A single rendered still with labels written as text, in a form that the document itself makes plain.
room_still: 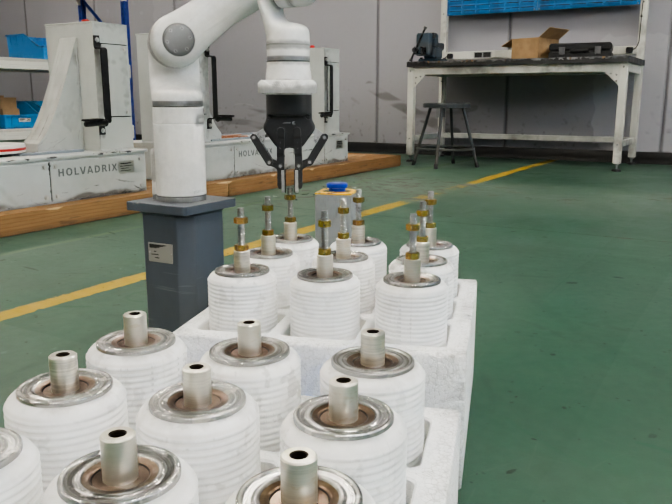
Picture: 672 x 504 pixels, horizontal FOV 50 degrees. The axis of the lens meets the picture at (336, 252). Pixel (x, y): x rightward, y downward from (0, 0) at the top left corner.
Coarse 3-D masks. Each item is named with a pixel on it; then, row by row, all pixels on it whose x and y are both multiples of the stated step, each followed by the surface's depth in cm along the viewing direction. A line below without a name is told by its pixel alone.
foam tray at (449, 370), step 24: (288, 312) 105; (456, 312) 105; (192, 336) 95; (216, 336) 95; (288, 336) 95; (360, 336) 95; (456, 336) 95; (192, 360) 96; (312, 360) 92; (432, 360) 88; (456, 360) 88; (312, 384) 93; (432, 384) 89; (456, 384) 88; (456, 408) 89
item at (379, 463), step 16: (288, 416) 55; (288, 432) 53; (384, 432) 52; (400, 432) 53; (288, 448) 52; (320, 448) 50; (336, 448) 50; (352, 448) 50; (368, 448) 50; (384, 448) 51; (400, 448) 52; (320, 464) 50; (336, 464) 50; (352, 464) 50; (368, 464) 50; (384, 464) 51; (400, 464) 52; (368, 480) 50; (384, 480) 51; (400, 480) 53; (384, 496) 51; (400, 496) 53
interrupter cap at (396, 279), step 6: (384, 276) 96; (390, 276) 96; (396, 276) 96; (402, 276) 96; (420, 276) 96; (426, 276) 96; (432, 276) 96; (438, 276) 96; (384, 282) 94; (390, 282) 93; (396, 282) 93; (402, 282) 93; (420, 282) 94; (426, 282) 93; (432, 282) 93; (438, 282) 93
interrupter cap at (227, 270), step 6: (228, 264) 102; (252, 264) 103; (258, 264) 103; (216, 270) 99; (222, 270) 99; (228, 270) 100; (252, 270) 101; (258, 270) 100; (264, 270) 100; (222, 276) 97; (228, 276) 97; (234, 276) 96; (240, 276) 96; (246, 276) 96; (252, 276) 97
